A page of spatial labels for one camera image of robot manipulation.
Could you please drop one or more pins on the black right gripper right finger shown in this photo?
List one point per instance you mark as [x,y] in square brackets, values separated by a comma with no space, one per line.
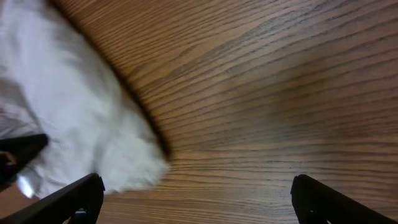
[316,203]

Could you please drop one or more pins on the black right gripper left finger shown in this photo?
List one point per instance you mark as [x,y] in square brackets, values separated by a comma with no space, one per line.
[79,202]

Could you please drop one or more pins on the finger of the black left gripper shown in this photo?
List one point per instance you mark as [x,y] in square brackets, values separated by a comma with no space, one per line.
[16,153]

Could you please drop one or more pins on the beige khaki shorts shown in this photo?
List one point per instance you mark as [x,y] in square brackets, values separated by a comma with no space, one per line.
[70,94]

